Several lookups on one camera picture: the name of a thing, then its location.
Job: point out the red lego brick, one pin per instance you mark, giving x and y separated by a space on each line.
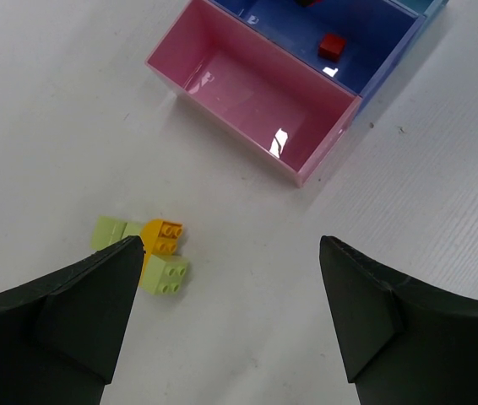
331 47

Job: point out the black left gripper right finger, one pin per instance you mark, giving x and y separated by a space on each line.
402 341

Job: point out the pink plastic bin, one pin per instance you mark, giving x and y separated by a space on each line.
284 111

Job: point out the light blue plastic bin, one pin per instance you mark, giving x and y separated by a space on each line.
428 8

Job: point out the light green curved lego top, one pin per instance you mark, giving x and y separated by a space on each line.
107 231

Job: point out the light green curved lego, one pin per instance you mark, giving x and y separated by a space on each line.
107 231
132 229

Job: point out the dark blue plastic bin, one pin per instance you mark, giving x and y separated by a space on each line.
377 35

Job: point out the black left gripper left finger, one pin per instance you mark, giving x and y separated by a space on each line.
61 334

